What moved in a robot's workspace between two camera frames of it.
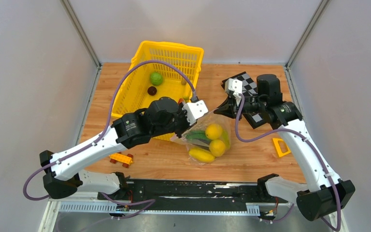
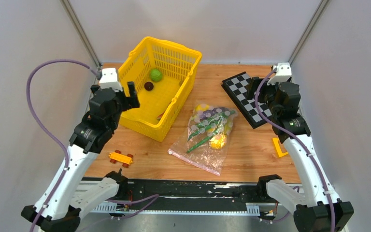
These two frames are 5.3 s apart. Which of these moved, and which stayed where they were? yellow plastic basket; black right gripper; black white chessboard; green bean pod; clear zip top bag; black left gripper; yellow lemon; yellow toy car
Moved: clear zip top bag; green bean pod; black right gripper; black left gripper; yellow lemon
Stayed: black white chessboard; yellow toy car; yellow plastic basket
